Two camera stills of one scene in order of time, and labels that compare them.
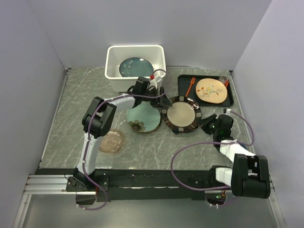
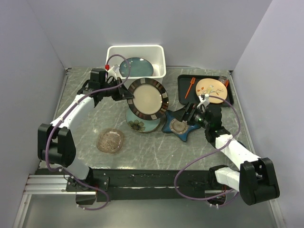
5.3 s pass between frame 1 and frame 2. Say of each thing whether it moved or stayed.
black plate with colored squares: moved
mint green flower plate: stayed
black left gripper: moved
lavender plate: stayed
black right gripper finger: moved
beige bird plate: stayed
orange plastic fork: stayed
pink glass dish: stayed
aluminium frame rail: stayed
